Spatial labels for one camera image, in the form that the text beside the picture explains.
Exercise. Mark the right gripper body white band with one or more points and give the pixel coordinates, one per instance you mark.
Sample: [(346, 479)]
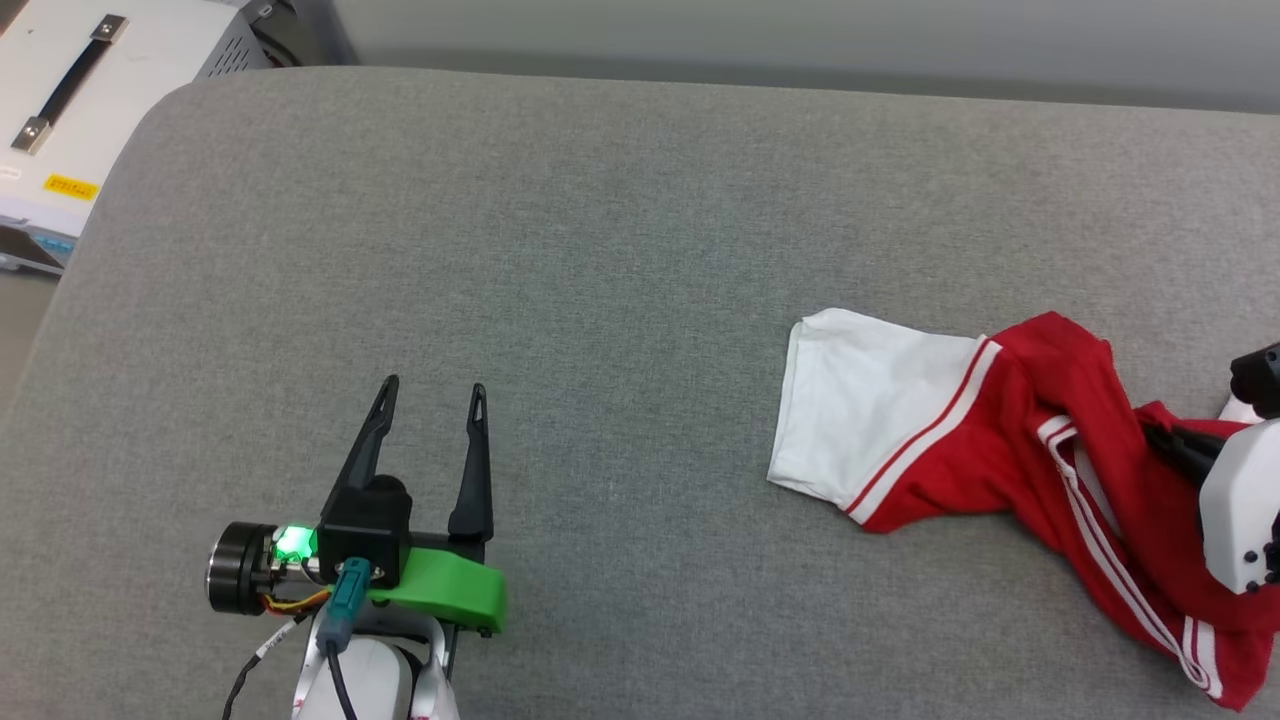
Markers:
[(1245, 510)]

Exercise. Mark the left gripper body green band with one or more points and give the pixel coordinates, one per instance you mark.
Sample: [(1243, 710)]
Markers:
[(450, 590)]

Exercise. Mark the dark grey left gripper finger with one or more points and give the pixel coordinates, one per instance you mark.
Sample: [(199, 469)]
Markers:
[(474, 490), (368, 450)]

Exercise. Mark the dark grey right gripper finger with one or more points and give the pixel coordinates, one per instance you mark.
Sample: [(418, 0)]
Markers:
[(1175, 438), (1198, 468)]

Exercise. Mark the red and white basketball jersey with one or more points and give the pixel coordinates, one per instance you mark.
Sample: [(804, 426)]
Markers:
[(1000, 430)]

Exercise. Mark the white metal equipment case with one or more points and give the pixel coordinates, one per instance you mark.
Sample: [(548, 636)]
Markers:
[(150, 120)]

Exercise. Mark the yellow case label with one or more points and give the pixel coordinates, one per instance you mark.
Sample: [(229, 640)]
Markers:
[(71, 187)]

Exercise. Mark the dark grey equipment box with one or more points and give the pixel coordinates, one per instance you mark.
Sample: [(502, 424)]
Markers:
[(310, 30)]

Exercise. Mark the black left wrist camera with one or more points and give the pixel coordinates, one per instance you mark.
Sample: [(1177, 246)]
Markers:
[(365, 530)]

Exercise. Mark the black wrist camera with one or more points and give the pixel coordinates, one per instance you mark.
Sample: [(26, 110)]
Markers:
[(1260, 380), (365, 530)]

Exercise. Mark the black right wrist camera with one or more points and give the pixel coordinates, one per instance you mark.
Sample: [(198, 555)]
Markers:
[(1260, 380)]

